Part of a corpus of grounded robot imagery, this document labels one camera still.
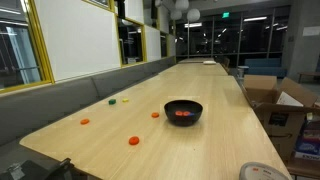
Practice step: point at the black bowl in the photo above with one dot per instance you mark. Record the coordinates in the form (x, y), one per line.
(183, 105)

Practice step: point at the grey round device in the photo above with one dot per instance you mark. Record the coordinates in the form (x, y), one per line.
(260, 171)

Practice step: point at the orange token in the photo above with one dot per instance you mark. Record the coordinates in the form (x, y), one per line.
(155, 115)
(134, 140)
(84, 121)

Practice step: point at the orange tokens inside bowl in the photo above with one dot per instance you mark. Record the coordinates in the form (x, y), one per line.
(182, 113)

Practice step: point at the stacked game boxes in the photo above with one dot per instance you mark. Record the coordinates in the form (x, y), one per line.
(308, 143)

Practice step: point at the yellow block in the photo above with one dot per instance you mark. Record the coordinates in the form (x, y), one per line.
(125, 100)

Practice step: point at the open cardboard box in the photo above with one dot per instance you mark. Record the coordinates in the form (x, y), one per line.
(281, 109)

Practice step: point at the green exit sign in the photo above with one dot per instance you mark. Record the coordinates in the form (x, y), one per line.
(225, 15)

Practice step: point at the white globe pendant lamp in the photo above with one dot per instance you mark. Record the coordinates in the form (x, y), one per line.
(193, 15)

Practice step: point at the green block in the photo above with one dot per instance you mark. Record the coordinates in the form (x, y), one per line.
(112, 101)

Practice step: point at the white plate on far table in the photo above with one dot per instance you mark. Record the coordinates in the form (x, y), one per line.
(209, 62)

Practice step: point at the blue sofa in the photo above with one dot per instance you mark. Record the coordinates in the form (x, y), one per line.
(266, 66)

